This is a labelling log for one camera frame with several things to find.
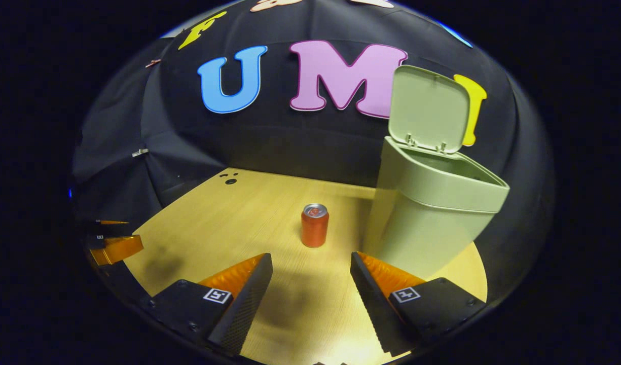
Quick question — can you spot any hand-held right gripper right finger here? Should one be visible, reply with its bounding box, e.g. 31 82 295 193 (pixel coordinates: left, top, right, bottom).
350 251 488 357

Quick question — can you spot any pale green desktop garbage bin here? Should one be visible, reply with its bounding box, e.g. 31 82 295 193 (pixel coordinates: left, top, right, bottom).
363 64 510 280

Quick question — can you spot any black backdrop cloth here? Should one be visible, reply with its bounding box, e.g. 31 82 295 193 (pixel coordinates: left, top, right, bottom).
72 0 554 305

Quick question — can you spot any wooden desktop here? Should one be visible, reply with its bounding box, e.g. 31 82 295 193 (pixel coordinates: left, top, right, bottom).
123 168 488 365

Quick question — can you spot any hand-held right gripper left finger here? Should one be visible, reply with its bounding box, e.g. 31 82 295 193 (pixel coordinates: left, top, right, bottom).
148 253 274 357

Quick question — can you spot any orange pop can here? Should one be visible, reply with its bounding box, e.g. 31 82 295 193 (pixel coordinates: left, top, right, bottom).
301 203 330 248

